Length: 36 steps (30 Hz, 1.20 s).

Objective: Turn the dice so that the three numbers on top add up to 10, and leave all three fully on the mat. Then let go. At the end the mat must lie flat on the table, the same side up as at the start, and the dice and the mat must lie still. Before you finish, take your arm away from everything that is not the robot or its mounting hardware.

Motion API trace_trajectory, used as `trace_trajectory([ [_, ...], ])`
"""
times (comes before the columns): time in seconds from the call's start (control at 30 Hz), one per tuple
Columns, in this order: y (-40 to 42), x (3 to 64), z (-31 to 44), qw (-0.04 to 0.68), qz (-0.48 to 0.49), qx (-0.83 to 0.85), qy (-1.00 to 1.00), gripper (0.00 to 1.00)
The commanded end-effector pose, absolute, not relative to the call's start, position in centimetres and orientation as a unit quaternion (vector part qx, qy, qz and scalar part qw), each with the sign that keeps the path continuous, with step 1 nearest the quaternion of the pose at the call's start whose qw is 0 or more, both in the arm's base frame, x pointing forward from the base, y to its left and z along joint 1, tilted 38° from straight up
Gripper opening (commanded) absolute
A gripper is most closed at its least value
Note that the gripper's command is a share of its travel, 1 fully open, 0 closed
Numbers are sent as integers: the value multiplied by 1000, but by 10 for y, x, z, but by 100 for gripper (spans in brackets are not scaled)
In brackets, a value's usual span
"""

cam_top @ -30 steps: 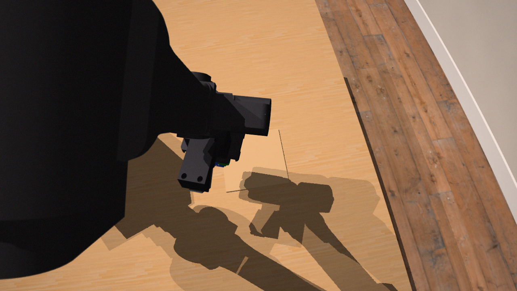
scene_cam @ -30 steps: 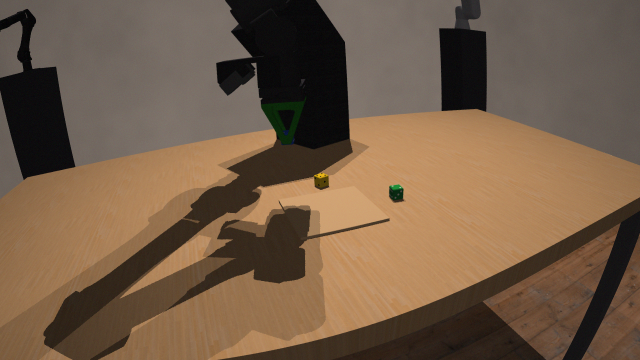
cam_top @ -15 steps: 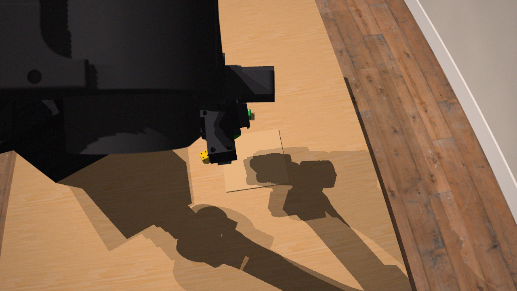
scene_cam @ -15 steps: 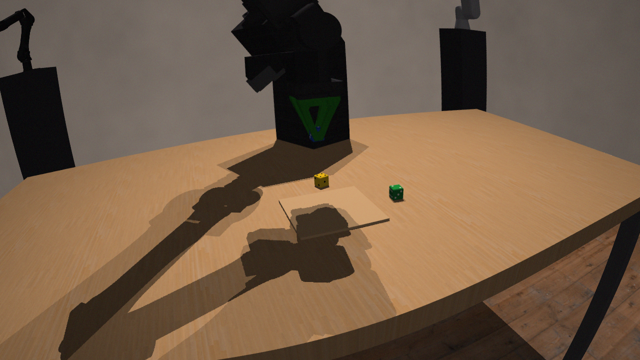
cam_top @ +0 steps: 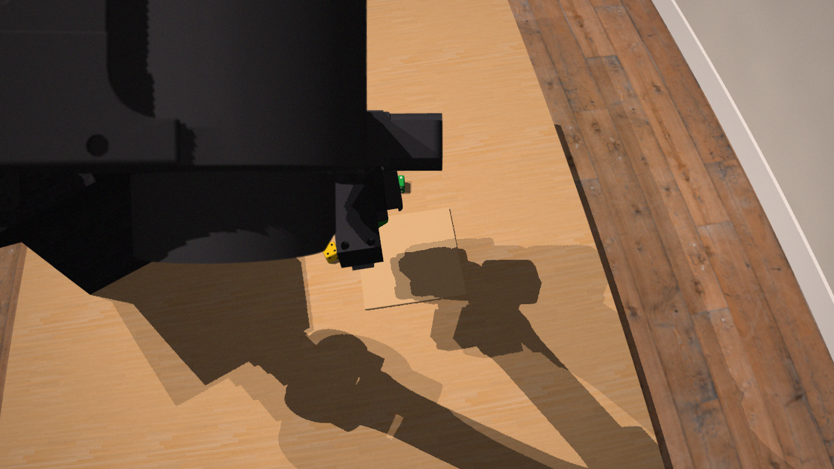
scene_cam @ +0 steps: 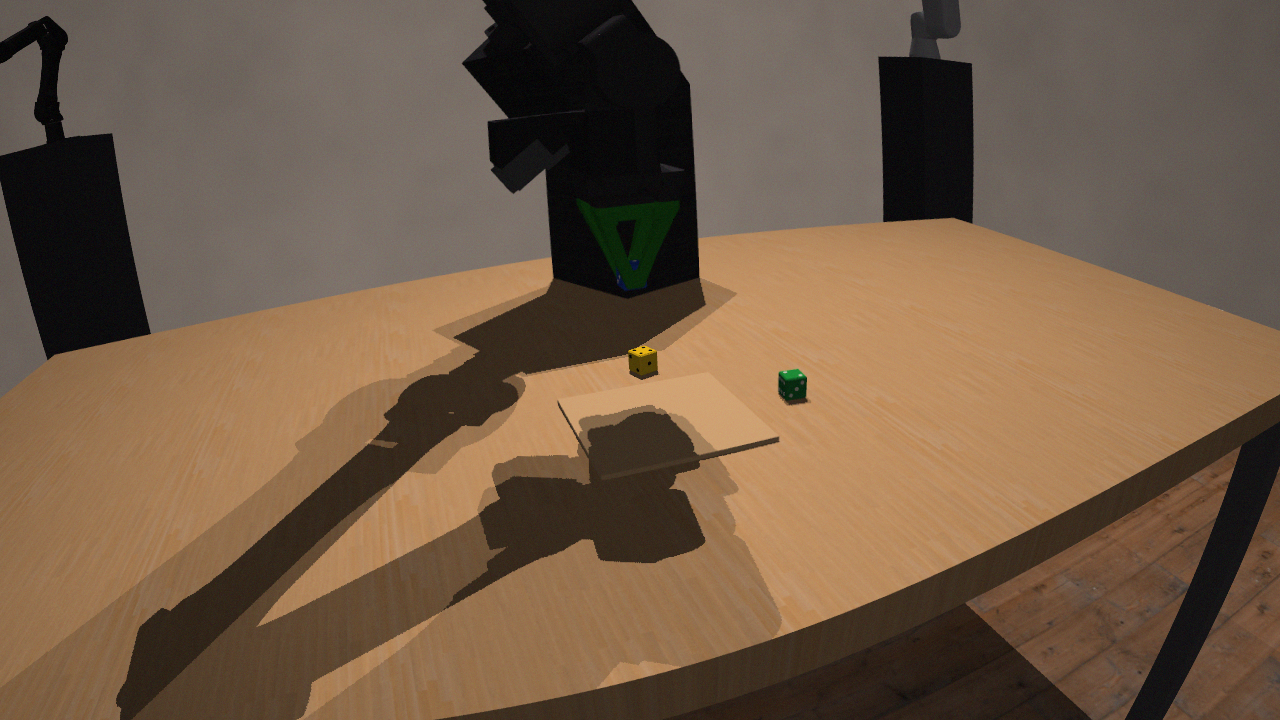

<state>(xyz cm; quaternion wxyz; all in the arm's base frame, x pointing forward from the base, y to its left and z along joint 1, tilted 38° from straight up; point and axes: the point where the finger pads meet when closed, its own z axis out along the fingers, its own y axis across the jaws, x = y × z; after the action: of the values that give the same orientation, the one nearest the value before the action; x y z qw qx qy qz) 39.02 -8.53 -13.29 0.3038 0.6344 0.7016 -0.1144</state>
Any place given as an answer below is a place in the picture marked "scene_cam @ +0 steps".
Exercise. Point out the yellow die with black pips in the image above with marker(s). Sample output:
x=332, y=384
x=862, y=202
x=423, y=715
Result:
x=642, y=360

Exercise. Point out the blue die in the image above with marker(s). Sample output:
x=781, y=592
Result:
x=634, y=265

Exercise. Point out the dark green die with grey pips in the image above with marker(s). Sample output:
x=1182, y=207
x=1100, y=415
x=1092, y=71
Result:
x=792, y=384

